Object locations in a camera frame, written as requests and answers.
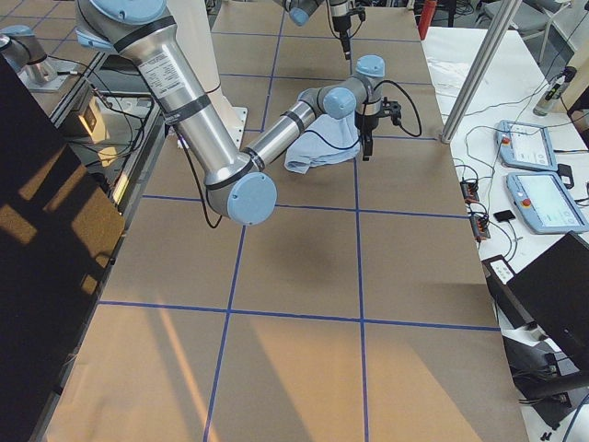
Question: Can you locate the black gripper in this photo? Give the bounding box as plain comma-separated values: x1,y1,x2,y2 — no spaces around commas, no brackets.
354,110,383,161
333,14,352,61

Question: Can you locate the light blue button shirt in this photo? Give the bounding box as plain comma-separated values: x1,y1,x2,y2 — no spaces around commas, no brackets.
284,87,360,174

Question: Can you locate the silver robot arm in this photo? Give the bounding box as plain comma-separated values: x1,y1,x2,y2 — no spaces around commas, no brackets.
75,0,386,226
275,0,365,61

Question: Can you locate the red cylinder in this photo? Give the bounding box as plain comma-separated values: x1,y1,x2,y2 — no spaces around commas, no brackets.
418,0,437,41

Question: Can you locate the clear plastic bag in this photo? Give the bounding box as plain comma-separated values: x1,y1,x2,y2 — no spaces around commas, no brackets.
426,57,470,98

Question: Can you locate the black orange adapter box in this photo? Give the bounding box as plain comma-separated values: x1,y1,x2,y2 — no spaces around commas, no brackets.
460,180,479,204

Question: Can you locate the upper blue teach pendant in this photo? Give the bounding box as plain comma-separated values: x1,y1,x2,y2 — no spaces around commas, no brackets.
496,120,558,172

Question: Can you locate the blue teach pendant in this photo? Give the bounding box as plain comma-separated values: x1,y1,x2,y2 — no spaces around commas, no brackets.
505,171,588,234
496,120,558,172

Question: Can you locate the white central mounting column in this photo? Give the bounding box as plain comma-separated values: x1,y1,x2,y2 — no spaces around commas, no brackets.
167,0,248,148

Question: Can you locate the small black box with label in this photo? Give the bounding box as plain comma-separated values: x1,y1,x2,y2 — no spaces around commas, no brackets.
481,255,515,285

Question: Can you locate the lower blue teach pendant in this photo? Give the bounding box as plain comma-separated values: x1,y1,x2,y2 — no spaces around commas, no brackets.
505,171,588,234

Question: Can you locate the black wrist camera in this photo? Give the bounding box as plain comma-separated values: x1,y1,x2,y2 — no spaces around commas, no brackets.
381,97,402,127
350,6,366,23

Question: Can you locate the aluminium frame post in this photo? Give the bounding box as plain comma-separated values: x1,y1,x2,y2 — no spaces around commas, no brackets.
440,0,521,144

